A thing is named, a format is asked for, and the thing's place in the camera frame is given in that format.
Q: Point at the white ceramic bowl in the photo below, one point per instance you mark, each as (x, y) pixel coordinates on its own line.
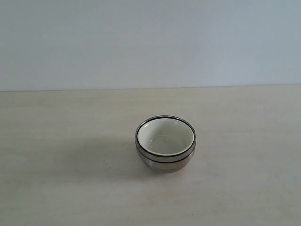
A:
(165, 136)

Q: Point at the ribbed stainless steel bowl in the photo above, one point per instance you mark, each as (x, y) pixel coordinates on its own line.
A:
(165, 139)

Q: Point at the smooth stainless steel bowl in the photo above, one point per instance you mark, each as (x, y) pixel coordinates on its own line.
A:
(167, 164)

